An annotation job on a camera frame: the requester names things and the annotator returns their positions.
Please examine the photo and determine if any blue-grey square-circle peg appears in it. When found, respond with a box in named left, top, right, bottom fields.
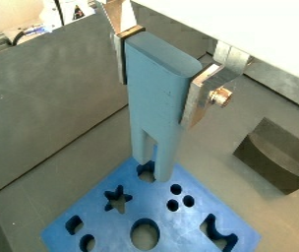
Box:
left=124, top=31, right=202, bottom=182

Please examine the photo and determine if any large dark grey foam panel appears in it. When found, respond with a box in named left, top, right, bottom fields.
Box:
left=0, top=13, right=127, bottom=190

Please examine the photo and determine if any dark grey curved block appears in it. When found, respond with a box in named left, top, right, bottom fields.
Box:
left=234, top=117, right=299, bottom=195

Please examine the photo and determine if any blue shape-sorting board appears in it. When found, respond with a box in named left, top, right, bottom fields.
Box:
left=41, top=158, right=261, bottom=252

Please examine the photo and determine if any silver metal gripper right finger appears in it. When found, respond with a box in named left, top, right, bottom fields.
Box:
left=180, top=41, right=251, bottom=129

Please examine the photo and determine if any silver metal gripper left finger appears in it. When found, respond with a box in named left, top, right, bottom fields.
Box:
left=103, top=0, right=146, bottom=85

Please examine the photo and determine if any black cable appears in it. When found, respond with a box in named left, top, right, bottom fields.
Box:
left=11, top=30, right=27, bottom=46

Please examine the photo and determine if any white robot base with label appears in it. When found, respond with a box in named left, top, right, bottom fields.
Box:
left=39, top=0, right=96, bottom=29

